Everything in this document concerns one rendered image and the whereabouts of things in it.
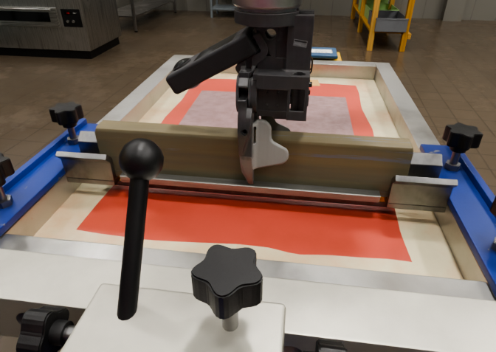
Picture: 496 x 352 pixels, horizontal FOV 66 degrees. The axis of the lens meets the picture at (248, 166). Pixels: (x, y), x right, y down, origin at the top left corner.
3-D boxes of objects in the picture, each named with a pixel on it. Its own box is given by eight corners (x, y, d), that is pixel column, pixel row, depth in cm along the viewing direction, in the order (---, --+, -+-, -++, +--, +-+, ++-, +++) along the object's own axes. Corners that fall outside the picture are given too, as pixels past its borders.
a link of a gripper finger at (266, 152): (286, 195, 47) (290, 123, 43) (238, 192, 48) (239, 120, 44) (286, 185, 50) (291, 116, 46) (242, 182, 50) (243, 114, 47)
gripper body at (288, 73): (305, 128, 43) (314, 15, 37) (231, 123, 44) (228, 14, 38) (305, 102, 50) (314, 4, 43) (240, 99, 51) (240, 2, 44)
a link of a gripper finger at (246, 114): (249, 161, 44) (252, 85, 41) (237, 160, 45) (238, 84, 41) (255, 147, 49) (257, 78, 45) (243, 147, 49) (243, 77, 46)
